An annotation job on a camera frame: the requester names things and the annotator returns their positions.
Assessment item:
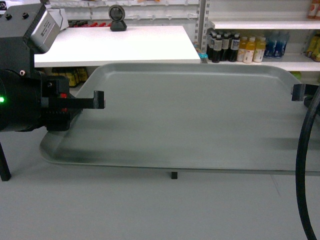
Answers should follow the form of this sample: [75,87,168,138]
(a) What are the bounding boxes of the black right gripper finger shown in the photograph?
[291,83,320,101]

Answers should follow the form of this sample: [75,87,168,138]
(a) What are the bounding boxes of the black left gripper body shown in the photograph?
[0,69,83,132]

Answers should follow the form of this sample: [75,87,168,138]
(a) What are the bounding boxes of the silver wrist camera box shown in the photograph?
[23,8,60,54]

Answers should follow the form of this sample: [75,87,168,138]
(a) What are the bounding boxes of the front yellow juice bottle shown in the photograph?
[243,37,256,64]

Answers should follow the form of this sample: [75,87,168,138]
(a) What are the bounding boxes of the black cable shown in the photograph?
[294,86,320,240]

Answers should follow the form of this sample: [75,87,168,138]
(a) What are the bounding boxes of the middle dark tea bottle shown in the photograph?
[220,33,230,62]

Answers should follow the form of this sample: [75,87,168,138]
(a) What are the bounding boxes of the yellow juice bottle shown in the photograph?
[236,36,248,62]
[253,37,266,63]
[243,37,256,64]

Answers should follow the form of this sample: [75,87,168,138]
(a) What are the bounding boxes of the black barcode scanner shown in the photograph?
[108,5,127,32]

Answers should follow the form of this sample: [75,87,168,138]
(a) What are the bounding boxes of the right yellow juice bottle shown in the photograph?
[253,37,266,63]

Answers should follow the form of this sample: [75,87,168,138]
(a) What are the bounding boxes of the silver grey tray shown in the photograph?
[40,63,307,173]

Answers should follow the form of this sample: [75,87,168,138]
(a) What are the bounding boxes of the right dark tea bottle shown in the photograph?
[228,33,241,62]

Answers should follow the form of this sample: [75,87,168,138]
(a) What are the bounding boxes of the dark tea bottle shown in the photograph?
[228,33,241,62]
[220,33,230,62]
[211,34,223,63]

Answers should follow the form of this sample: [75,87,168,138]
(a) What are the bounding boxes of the left yellow juice bottle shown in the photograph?
[236,36,248,62]

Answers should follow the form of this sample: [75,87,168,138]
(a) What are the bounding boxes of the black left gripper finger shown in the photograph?
[48,90,106,109]

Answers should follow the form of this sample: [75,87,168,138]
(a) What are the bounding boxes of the white checkout counter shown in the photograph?
[34,26,201,68]

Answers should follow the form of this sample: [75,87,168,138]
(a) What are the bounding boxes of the front left dark tea bottle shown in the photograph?
[211,34,223,63]

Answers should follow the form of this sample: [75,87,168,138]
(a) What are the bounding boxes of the left blue drink bottle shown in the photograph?
[264,31,278,58]

